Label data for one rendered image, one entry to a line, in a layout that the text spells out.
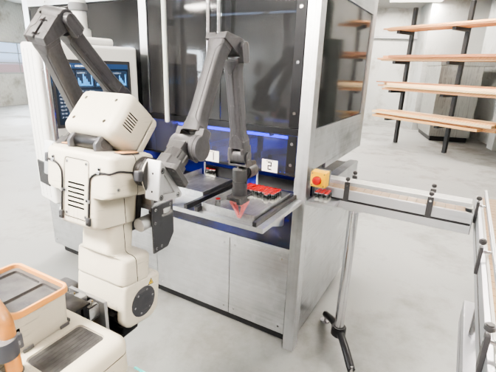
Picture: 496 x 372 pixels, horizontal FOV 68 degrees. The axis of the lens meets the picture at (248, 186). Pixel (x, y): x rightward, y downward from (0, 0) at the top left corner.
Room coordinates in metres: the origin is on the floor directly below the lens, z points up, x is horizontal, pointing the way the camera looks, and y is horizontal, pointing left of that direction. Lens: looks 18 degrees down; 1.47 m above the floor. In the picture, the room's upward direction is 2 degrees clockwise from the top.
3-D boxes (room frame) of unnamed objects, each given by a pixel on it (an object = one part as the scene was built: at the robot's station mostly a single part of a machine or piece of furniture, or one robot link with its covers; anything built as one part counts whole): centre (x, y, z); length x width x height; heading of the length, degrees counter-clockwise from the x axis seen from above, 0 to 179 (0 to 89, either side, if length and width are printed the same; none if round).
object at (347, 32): (2.07, -0.50, 1.51); 0.85 x 0.01 x 0.59; 151
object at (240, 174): (1.36, 0.03, 1.08); 0.07 x 0.06 x 0.07; 151
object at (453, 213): (1.62, -0.65, 0.92); 0.69 x 0.15 x 0.16; 61
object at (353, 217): (1.69, -0.53, 0.46); 0.09 x 0.09 x 0.77; 61
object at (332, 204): (1.66, -0.37, 0.87); 0.14 x 0.13 x 0.02; 151
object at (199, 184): (1.82, 0.24, 0.90); 0.34 x 0.26 x 0.04; 151
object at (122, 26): (2.27, 0.83, 1.51); 0.49 x 0.01 x 0.59; 61
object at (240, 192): (1.36, 0.03, 1.02); 0.10 x 0.07 x 0.07; 151
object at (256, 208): (1.56, 0.00, 0.90); 0.34 x 0.26 x 0.04; 150
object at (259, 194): (1.63, -0.05, 0.90); 0.18 x 0.02 x 0.05; 60
